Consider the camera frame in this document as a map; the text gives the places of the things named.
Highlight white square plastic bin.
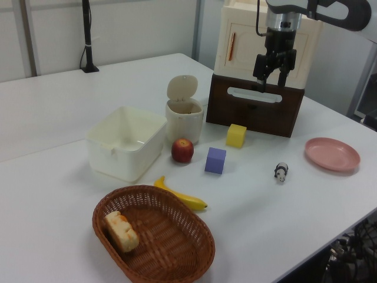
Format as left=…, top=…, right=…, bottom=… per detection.
left=85, top=106, right=168, bottom=183

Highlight cream storage box with handle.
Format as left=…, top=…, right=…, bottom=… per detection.
left=213, top=0, right=323, bottom=89

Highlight white drawer handle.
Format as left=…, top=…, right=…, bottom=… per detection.
left=227, top=86, right=283, bottom=104

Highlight tangled black cables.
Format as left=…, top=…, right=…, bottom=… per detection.
left=325, top=216, right=377, bottom=283

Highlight panda figurine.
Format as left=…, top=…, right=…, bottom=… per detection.
left=274, top=162, right=290, bottom=185

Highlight red apple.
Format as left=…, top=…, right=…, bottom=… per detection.
left=171, top=138, right=195, bottom=164

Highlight piece of bread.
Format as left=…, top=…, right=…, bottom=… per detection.
left=104, top=210, right=140, bottom=254

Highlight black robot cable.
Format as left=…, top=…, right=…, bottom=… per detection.
left=254, top=0, right=269, bottom=38

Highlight yellow banana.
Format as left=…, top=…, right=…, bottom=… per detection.
left=153, top=175, right=209, bottom=212

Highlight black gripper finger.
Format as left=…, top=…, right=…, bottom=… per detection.
left=277, top=69, right=289, bottom=88
left=254, top=75, right=268, bottom=93

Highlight brown wicker basket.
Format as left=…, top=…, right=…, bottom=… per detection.
left=92, top=185, right=216, bottom=283

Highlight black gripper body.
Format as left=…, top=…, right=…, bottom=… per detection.
left=253, top=27, right=297, bottom=80

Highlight cream trash can with lid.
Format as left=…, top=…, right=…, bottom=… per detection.
left=164, top=74, right=204, bottom=145

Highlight pink plate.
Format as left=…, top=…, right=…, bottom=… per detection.
left=305, top=137, right=361, bottom=173

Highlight purple cube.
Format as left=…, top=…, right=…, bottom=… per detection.
left=204, top=147, right=227, bottom=175

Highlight yellow cube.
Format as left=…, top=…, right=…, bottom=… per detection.
left=226, top=123, right=247, bottom=149

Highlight dark brown wooden drawer box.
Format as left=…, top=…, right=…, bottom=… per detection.
left=205, top=73, right=306, bottom=139

